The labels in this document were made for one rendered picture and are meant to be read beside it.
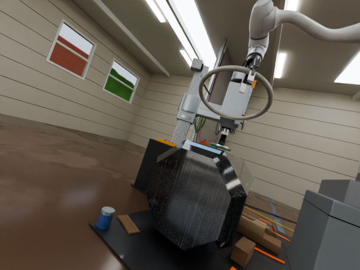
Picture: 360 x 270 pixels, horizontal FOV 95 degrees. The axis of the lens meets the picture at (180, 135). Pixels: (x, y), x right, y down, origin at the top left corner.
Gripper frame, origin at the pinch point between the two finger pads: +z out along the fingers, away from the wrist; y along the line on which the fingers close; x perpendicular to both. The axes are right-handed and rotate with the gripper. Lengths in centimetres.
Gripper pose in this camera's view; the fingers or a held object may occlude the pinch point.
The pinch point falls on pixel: (246, 83)
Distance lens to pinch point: 98.6
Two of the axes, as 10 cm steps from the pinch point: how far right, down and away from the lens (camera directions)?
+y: -1.3, 3.9, 9.1
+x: -9.1, -4.1, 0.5
